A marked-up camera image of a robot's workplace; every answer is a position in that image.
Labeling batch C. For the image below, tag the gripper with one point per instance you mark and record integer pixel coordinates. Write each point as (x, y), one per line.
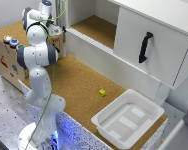
(56, 30)

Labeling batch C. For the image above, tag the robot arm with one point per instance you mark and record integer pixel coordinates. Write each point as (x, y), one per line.
(39, 55)

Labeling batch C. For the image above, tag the wooden drawer box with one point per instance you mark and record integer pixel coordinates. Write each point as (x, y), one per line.
(9, 53)

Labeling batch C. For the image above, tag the green button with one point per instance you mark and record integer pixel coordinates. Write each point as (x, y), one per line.
(20, 46)

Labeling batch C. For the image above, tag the blue button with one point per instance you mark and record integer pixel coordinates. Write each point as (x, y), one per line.
(14, 42)

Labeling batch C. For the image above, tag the white cabinet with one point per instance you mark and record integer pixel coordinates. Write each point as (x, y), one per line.
(100, 50)

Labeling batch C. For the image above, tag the red button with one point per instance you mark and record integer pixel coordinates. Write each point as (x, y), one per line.
(7, 39)

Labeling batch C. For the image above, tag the yellow block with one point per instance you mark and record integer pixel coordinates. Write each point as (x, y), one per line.
(102, 92)

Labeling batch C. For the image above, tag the white sliding door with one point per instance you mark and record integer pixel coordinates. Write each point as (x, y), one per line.
(160, 46)

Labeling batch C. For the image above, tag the white plastic box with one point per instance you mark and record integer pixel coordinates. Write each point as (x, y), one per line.
(127, 118)

